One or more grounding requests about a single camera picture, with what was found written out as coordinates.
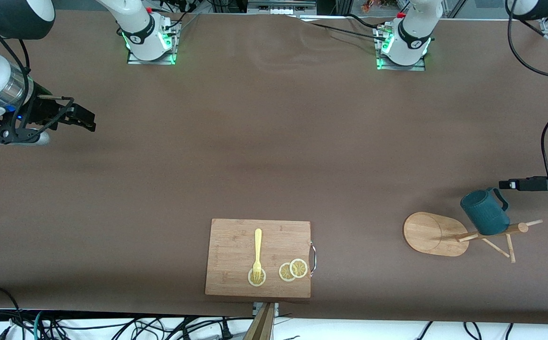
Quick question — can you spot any grey power strip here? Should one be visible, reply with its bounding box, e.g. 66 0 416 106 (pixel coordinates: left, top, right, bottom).
248 0 318 16

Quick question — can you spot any wooden cup rack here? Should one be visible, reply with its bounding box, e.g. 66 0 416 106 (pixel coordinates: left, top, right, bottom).
403 212 544 264

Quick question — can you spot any yellow plastic fork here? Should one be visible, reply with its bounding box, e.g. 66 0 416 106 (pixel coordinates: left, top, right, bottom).
252 229 263 282

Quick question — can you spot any lemon slice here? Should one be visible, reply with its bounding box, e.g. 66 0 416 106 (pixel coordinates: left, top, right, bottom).
278 263 298 282
289 258 308 279
248 267 267 287

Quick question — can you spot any short black table cable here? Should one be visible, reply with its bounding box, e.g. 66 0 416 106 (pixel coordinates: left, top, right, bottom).
347 13 385 31

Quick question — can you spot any metal bracket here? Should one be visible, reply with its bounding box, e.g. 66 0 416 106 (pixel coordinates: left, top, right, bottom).
252 302 279 317

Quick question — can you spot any wooden beam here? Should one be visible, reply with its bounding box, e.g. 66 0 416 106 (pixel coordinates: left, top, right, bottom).
243 302 275 340

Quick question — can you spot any long black table cable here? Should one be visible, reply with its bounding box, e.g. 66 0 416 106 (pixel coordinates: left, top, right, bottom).
297 17 388 42

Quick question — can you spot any bamboo cutting board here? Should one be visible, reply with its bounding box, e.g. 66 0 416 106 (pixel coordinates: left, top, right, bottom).
205 218 312 298

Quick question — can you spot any dark teal mug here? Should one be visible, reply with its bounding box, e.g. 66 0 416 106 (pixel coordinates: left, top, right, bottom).
460 187 511 236

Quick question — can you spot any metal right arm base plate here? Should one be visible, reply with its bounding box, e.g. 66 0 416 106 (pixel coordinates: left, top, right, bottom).
126 21 178 65

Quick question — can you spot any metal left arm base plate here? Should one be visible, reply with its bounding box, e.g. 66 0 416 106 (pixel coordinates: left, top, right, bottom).
376 26 426 71

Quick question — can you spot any brown table cover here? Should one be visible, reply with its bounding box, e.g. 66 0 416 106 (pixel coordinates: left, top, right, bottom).
0 8 548 326

